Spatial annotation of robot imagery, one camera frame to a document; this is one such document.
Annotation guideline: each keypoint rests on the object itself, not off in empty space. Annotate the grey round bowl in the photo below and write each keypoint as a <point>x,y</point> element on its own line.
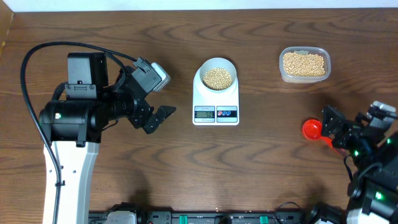
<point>218,74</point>

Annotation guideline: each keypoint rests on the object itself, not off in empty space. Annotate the clear plastic container of soybeans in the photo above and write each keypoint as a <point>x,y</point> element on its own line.
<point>304,65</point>

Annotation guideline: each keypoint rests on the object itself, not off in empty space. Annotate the white digital kitchen scale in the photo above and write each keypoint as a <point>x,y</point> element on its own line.
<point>214,108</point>

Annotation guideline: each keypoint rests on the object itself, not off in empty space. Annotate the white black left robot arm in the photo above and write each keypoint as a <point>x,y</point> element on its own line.
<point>74,119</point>

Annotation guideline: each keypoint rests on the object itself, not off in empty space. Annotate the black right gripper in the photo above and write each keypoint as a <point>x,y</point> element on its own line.
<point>350,128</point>

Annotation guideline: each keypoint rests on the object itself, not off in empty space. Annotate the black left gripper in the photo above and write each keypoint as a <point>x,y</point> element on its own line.
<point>138,116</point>

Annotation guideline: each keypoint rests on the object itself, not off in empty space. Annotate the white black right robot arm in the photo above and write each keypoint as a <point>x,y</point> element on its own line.
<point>372,189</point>

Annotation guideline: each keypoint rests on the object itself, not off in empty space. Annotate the red plastic measuring scoop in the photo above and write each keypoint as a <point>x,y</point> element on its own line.
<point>312,130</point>

